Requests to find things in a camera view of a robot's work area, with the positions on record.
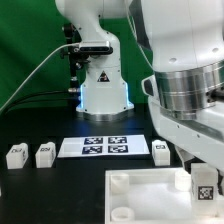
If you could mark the white sheet with tags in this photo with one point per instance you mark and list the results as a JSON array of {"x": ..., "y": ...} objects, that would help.
[{"x": 103, "y": 146}]

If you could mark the grey camera on stand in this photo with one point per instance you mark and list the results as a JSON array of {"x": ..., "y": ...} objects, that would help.
[{"x": 98, "y": 47}]

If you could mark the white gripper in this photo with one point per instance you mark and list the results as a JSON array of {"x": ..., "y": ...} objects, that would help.
[{"x": 202, "y": 138}]

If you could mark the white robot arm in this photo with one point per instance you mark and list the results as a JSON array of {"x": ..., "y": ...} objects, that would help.
[{"x": 186, "y": 38}]

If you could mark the white square tabletop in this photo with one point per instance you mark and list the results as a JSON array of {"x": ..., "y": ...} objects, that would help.
[{"x": 156, "y": 196}]

